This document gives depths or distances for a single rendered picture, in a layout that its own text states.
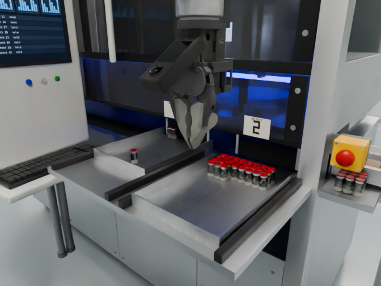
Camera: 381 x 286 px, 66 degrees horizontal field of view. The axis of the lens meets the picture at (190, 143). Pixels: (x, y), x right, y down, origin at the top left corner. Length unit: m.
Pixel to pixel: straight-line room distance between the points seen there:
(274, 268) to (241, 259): 0.49
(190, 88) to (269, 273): 0.78
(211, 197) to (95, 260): 1.33
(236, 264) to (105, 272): 1.38
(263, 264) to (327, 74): 0.65
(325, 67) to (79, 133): 1.07
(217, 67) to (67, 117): 1.01
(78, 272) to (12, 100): 1.08
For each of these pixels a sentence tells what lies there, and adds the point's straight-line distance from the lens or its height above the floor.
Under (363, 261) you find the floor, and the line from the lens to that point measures 2.17.
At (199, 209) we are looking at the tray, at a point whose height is 0.88.
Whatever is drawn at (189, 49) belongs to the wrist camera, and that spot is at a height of 1.25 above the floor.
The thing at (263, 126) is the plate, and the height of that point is 1.03.
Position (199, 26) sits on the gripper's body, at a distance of 0.47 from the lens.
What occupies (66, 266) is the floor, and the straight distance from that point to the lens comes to 2.01.
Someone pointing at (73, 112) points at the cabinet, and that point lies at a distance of 1.42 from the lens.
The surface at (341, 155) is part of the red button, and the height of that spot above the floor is 1.00.
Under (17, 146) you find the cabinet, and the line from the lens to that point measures 1.31.
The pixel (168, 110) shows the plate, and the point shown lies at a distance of 1.09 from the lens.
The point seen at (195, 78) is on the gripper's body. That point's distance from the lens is 0.47.
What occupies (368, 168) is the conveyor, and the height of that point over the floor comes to 0.93.
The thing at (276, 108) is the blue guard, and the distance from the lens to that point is 0.85.
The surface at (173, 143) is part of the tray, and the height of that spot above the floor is 0.88.
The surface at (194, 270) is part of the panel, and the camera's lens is 1.34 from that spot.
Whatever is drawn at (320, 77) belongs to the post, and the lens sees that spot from 0.80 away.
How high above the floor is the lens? 1.27
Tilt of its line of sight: 20 degrees down
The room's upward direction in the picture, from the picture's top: straight up
